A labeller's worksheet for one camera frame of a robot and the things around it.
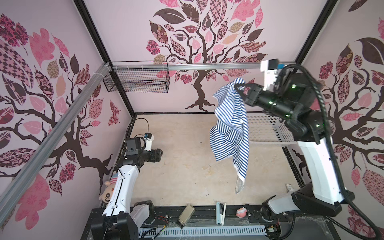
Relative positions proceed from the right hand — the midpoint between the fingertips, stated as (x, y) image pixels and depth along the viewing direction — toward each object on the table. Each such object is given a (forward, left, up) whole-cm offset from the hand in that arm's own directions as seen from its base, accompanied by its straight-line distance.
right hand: (236, 84), depth 50 cm
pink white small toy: (-30, -8, -53) cm, 61 cm away
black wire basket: (+43, +51, -23) cm, 71 cm away
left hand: (-2, +37, -43) cm, 57 cm away
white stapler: (-32, +3, -54) cm, 63 cm away
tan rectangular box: (-31, +20, -53) cm, 65 cm away
